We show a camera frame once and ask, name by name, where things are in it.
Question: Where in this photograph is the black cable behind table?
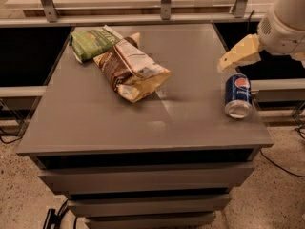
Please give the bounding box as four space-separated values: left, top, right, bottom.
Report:
244 10 255 36

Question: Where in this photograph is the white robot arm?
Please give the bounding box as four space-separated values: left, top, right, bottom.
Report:
218 0 305 73

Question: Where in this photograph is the black floor cable left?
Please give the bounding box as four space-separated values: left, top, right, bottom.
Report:
0 98 23 145

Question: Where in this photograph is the black device on floor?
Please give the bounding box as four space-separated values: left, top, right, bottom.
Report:
42 201 69 229

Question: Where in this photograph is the grey drawer cabinet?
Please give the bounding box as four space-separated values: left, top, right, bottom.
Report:
17 24 273 229

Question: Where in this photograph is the green chip bag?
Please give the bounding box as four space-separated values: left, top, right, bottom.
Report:
69 25 123 63

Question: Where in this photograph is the metal railing frame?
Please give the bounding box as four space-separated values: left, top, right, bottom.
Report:
0 0 274 28

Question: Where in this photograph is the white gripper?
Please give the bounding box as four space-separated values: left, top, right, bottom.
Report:
218 6 305 71

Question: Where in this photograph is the brown and yellow chip bag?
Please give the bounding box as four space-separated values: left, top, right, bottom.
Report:
93 32 172 103

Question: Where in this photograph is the black floor cable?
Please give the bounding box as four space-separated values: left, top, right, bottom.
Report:
0 98 23 145
259 148 305 178

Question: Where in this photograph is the black floor cable right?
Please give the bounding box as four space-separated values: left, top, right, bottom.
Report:
259 148 305 178

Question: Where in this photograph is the blue pepsi can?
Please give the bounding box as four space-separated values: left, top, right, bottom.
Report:
224 73 252 119

